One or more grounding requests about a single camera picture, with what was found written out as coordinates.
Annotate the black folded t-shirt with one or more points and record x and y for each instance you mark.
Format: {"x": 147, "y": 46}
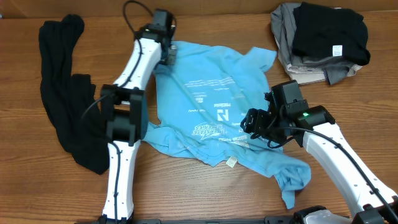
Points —
{"x": 326, "y": 32}

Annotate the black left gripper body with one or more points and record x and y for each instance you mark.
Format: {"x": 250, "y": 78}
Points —
{"x": 171, "y": 52}

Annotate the black garment on left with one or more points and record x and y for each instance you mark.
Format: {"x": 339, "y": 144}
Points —
{"x": 69, "y": 98}

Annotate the beige folded garment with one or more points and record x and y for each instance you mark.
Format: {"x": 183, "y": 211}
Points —
{"x": 307, "y": 70}

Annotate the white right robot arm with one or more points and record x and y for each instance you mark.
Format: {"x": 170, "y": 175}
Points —
{"x": 315, "y": 129}

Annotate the grey folded garment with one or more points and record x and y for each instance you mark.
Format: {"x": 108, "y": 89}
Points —
{"x": 283, "y": 25}

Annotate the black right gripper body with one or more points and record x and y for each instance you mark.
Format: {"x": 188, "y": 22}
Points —
{"x": 264, "y": 125}

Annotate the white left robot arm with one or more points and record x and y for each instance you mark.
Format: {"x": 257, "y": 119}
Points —
{"x": 124, "y": 107}

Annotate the light blue printed t-shirt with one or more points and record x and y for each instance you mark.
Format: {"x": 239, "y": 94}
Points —
{"x": 202, "y": 99}

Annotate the brown cardboard back panel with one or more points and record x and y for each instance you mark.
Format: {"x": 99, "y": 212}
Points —
{"x": 105, "y": 8}

